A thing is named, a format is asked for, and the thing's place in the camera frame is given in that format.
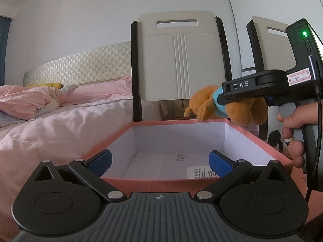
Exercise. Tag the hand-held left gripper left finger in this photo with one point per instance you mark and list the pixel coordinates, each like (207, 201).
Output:
(100, 163)

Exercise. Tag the black and white plush toy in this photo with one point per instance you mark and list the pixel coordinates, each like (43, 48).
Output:
(274, 141)

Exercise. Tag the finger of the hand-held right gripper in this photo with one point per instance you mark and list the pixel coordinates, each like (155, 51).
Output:
(238, 85)

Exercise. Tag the person's right hand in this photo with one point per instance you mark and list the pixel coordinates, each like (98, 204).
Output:
(306, 114)

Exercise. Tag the reddish brown desktop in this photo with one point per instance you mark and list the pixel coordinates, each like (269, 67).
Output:
(300, 180)

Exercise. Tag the light pink bed sheet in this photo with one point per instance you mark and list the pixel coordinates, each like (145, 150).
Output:
(50, 141)

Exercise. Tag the yellow pillow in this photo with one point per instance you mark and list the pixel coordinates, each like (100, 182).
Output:
(45, 85)

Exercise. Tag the dark blue curtain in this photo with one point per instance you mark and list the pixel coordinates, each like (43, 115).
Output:
(3, 50)

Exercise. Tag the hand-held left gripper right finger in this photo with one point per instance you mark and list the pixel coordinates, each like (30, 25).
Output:
(220, 165)

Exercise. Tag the beige chair with black frame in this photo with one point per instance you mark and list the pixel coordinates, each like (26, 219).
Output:
(275, 53)
(174, 63)

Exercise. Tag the pink duvet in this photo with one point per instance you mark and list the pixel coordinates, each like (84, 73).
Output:
(32, 100)

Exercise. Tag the brown plush toy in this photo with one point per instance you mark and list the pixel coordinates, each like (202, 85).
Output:
(242, 113)

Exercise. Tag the cream quilted headboard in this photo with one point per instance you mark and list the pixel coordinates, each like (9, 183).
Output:
(83, 64)

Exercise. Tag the pink cardboard box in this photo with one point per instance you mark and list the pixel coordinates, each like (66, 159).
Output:
(151, 141)

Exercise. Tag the small white sachet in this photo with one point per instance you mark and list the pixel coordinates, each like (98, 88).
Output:
(181, 156)

